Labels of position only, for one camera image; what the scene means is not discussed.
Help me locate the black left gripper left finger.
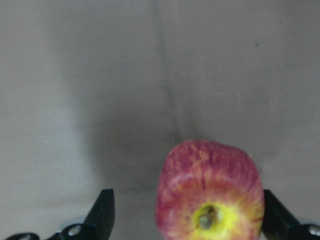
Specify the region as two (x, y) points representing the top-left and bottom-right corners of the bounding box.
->
(4, 188), (116, 240)

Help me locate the striped red yellow apple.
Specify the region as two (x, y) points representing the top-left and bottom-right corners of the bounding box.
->
(155, 140), (265, 240)

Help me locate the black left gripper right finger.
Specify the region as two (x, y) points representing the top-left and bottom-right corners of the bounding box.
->
(261, 189), (320, 240)

